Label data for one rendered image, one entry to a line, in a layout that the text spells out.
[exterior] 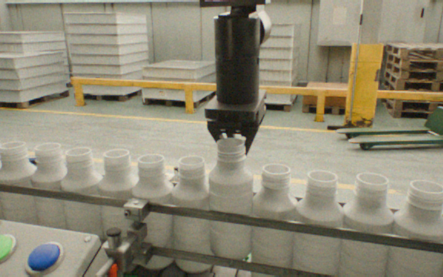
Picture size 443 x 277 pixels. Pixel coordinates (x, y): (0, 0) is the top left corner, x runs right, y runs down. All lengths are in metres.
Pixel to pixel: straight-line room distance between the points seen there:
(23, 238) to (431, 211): 0.46
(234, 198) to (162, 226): 0.12
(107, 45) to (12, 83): 1.61
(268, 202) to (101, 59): 6.48
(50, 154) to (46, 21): 9.12
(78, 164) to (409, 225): 0.44
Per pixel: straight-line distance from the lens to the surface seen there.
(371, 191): 0.47
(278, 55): 5.78
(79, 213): 0.58
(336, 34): 7.12
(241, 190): 0.46
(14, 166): 0.64
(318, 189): 0.46
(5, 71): 6.84
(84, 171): 0.57
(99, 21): 6.82
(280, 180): 0.46
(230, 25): 0.44
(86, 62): 7.03
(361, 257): 0.49
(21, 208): 0.66
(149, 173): 0.51
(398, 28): 7.22
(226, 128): 0.46
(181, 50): 8.01
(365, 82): 4.95
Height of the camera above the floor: 1.34
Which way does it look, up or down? 18 degrees down
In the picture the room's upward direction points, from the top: straight up
